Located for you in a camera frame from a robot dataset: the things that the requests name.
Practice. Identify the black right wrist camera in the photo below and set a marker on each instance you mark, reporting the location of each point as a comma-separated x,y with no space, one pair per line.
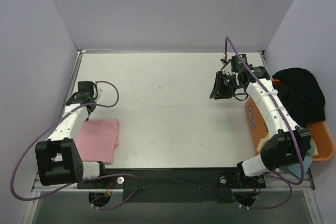
236,62

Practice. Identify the black garment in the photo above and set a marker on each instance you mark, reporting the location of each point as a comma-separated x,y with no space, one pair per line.
301,95

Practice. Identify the pink t shirt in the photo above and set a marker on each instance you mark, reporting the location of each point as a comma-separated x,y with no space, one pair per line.
97,140

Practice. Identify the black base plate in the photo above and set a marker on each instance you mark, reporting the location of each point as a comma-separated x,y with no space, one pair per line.
159,194

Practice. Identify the aluminium front rail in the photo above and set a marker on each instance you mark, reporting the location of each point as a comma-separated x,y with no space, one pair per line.
228,178

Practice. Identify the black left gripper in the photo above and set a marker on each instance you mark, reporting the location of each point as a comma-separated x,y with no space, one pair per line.
77,97

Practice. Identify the blue garment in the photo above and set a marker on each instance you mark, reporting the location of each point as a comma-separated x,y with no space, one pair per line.
295,169

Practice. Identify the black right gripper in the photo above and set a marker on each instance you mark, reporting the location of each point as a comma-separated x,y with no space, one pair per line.
218,85

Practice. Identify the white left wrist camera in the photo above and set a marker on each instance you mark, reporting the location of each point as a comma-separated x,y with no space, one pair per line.
97,94

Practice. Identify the cream garment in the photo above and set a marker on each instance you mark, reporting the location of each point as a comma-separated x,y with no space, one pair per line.
262,143

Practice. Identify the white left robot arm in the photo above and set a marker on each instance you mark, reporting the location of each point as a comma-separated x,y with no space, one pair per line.
58,159

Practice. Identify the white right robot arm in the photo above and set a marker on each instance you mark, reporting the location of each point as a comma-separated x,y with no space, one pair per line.
288,143

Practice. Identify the orange plastic basket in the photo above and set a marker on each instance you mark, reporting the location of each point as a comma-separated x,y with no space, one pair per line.
319,132

